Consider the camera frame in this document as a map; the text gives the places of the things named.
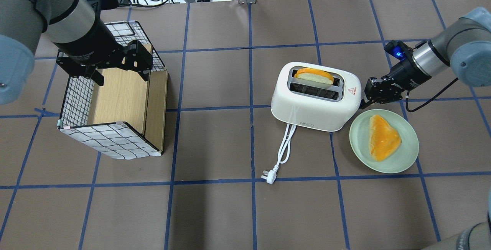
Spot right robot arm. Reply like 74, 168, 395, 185
359, 7, 491, 110

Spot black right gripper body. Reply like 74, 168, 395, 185
379, 40, 431, 93

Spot white two-slot toaster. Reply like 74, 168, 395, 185
271, 62, 362, 132

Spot toast piece on plate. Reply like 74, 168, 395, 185
369, 114, 401, 161

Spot wire basket with checked liner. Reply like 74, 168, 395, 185
57, 21, 168, 160

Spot white toaster power cable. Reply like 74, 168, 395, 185
261, 123, 297, 184

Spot light green plate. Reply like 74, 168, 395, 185
349, 110, 419, 174

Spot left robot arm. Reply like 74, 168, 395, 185
0, 0, 153, 104

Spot wooden board in basket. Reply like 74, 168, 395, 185
88, 50, 168, 159

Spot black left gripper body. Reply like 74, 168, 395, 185
56, 31, 130, 78

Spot bread slice in toaster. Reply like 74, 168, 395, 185
293, 68, 334, 86

